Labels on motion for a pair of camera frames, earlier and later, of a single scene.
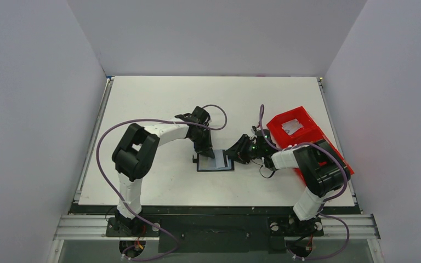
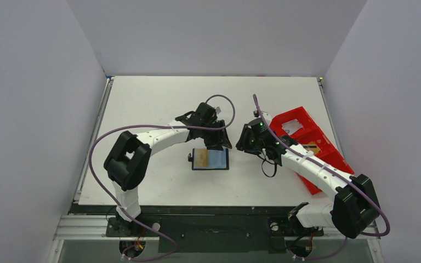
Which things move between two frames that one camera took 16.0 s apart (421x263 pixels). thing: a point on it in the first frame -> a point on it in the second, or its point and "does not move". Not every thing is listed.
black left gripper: [206, 149] -> [220, 141]
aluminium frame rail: [81, 226] does not move
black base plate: [215, 229] does not move
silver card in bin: [291, 126] does not move
